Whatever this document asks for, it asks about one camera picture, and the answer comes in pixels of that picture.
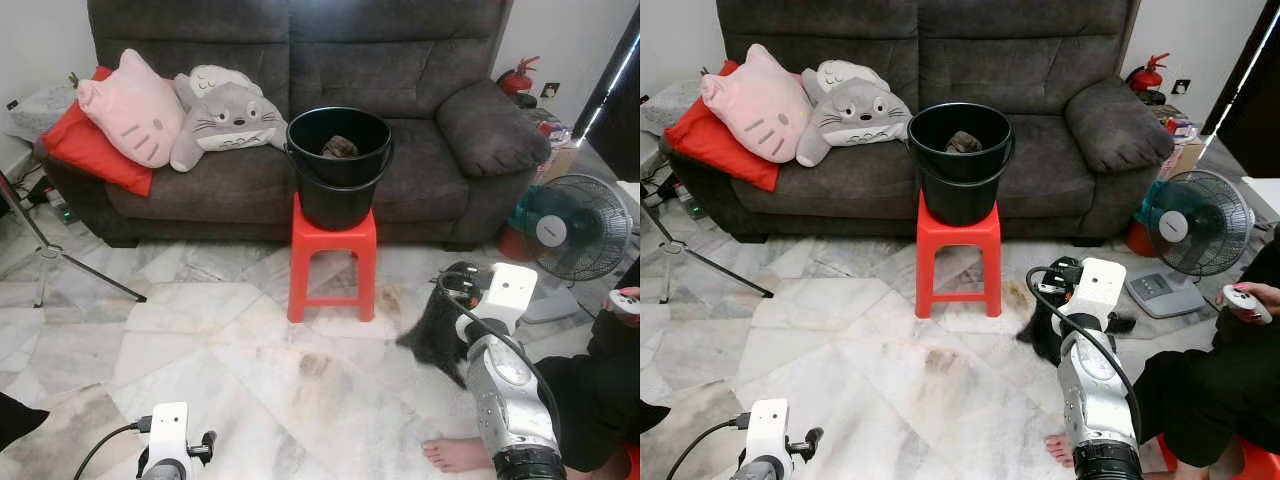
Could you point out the dark grey garment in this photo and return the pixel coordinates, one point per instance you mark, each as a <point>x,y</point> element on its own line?
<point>435,345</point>
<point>1045,340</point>

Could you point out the white pink game controller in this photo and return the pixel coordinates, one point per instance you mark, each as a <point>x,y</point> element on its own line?
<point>1255,312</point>
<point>625,302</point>

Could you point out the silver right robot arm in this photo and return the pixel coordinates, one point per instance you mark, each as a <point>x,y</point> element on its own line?
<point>510,400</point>
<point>1095,400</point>

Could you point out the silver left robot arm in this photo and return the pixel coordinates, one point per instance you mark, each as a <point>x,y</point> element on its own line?
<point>165,472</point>
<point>765,470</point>

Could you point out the person's bare hand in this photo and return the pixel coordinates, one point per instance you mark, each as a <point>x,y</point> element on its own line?
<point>1265,296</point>

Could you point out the teal blade floor fan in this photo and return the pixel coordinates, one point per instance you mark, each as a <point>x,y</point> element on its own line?
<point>550,230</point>
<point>1175,225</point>

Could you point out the red plastic stool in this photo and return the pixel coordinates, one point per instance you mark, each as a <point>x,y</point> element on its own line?
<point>1255,462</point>
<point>633,462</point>
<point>335,235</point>
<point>960,232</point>

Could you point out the black plastic bucket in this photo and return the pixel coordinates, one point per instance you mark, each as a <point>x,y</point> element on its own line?
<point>960,195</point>
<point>340,200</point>

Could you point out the brown cardboard box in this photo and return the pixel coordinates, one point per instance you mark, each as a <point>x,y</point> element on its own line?
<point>1185,158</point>
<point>560,162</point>

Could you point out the person's bare foot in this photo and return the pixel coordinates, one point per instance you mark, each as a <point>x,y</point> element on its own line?
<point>460,455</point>
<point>1062,450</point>

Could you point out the person's black clothing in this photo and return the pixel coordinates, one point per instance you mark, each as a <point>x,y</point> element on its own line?
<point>1200,390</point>
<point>590,400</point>

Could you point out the red fire extinguisher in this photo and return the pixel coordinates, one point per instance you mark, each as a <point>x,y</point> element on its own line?
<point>1148,78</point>
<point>518,82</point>

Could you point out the brown grey fabric sofa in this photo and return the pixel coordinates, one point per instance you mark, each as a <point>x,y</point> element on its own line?
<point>1020,55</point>
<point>400,60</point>

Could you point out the dark door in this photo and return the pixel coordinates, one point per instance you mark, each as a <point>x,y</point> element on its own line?
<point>620,120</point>
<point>1255,120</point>

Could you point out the grey power strip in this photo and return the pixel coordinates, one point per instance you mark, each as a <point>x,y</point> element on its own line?
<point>60,205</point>
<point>688,200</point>

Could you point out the grey whiskered plush toy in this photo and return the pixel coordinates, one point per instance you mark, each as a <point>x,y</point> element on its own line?
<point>855,120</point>
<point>230,125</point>

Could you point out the lace covered side table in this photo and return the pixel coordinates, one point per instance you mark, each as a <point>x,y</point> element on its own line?
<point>45,105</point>
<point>670,100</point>

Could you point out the red cushion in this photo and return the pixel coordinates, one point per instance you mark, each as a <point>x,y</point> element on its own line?
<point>715,155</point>
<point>90,160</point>

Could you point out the white seal plush cushion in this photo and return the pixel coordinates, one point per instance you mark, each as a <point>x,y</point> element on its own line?
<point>215,78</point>
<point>840,73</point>

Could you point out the pink cat face cushion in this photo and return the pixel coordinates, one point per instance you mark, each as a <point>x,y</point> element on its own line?
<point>755,105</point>
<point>130,110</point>

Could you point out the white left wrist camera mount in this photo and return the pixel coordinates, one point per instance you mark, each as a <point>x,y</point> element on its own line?
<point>768,430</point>
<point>168,430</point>

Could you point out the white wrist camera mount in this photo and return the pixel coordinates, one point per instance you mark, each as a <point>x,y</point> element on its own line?
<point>168,430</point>
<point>768,430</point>
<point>1100,285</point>
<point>510,290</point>

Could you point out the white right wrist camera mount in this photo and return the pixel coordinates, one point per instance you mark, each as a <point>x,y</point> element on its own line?
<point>510,290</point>
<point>1100,285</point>

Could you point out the white wall socket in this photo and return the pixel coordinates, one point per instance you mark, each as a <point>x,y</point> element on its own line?
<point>550,90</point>
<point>1181,87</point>

